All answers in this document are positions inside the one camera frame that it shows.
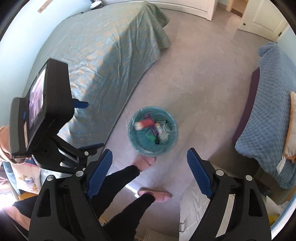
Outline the clear labelled plastic bottle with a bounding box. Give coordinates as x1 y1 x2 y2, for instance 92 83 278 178
155 122 171 142

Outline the person's black-trousered right leg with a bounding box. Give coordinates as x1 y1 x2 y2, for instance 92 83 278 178
103 193 155 240

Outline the pink right slipper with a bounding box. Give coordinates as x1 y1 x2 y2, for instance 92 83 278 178
137 188 172 203

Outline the person's black-trousered left leg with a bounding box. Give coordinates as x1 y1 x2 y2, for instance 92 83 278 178
13 165 140 218

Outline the pink left slipper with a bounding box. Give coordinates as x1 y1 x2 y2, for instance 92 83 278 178
133 155 156 172

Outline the person's black-trousered leg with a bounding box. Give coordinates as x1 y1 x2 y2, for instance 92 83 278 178
103 193 155 240
13 165 140 218

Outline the purple long box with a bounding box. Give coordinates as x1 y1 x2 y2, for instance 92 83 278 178
143 113 158 137

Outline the blue knitted blanket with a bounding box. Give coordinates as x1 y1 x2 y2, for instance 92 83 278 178
235 43 295 189

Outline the teal trash bin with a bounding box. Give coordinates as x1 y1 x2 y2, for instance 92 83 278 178
128 106 178 157

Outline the white wardrobe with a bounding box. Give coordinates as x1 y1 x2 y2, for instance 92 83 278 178
138 0 219 22

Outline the person's left hand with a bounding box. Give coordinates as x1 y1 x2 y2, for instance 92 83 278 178
0 126 26 165

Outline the red and cream box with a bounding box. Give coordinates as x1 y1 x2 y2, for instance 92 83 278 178
133 119 154 131

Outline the white door with handle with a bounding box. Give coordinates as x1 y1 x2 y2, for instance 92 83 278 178
238 0 288 42

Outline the pink slipper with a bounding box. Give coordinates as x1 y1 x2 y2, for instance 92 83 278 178
133 155 156 172
137 188 172 203

